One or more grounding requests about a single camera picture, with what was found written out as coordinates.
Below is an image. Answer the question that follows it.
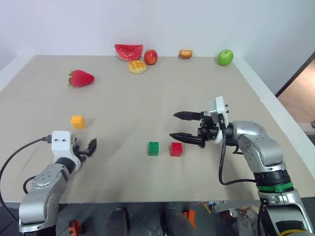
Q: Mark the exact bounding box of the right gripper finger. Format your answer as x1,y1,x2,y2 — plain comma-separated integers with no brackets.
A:
173,111,204,122
169,132,200,146

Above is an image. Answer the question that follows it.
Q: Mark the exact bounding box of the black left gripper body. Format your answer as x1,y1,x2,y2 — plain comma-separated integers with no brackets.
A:
72,137,88,162

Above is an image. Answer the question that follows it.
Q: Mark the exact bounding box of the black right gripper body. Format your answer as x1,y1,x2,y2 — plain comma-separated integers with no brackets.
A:
196,112,220,149

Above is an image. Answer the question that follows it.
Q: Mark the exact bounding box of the red studded cube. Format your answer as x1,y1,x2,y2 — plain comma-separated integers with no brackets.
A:
170,142,184,157

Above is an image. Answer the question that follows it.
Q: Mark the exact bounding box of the orange studded cube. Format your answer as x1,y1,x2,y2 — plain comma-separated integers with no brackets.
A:
70,115,86,130

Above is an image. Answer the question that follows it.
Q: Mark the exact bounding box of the green studded cube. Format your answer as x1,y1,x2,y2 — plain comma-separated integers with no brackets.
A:
147,141,160,157

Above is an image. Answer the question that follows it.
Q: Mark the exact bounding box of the brown toy sandwich bun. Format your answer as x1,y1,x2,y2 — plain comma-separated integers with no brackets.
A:
178,49,193,59

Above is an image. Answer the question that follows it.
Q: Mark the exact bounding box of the red toy strawberry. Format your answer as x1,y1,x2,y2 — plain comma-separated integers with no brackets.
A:
66,70,95,88

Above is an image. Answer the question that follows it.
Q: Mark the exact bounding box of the green toy apple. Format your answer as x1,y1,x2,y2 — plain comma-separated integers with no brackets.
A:
217,49,234,67

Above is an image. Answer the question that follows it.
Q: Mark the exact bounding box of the red toy apple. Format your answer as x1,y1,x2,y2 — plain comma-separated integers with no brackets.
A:
144,49,158,65

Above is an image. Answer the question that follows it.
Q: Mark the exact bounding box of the yellow toy waffle bread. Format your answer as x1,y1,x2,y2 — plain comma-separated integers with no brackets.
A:
127,60,148,75

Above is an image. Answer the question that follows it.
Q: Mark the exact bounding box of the orange plastic part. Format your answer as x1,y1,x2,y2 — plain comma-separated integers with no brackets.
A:
183,209,198,229
68,219,82,236

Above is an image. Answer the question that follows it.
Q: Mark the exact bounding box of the dark rounded shape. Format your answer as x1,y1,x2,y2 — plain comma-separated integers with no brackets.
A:
163,207,195,236

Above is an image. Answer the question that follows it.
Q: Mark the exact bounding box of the toy watermelon slice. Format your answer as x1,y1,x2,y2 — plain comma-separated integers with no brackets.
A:
114,43,144,62

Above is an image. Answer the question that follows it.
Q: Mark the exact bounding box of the colourful clutter pile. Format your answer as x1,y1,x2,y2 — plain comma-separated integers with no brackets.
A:
196,200,259,236

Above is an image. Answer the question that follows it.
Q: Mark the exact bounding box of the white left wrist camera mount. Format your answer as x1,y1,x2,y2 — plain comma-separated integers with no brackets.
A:
51,130,82,172

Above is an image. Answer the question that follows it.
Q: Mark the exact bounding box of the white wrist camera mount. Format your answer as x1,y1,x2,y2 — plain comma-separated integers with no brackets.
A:
208,95,231,145
51,130,82,172

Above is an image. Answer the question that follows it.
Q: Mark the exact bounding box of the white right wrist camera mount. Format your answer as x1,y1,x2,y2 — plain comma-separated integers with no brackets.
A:
208,95,231,145

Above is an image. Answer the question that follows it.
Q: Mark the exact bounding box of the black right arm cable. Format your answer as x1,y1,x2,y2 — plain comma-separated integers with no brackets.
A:
218,117,258,186

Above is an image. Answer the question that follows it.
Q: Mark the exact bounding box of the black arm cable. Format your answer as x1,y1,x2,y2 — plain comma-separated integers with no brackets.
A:
0,136,54,224
218,117,258,186

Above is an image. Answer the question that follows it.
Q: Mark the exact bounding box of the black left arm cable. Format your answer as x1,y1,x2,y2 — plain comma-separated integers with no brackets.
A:
0,136,54,224

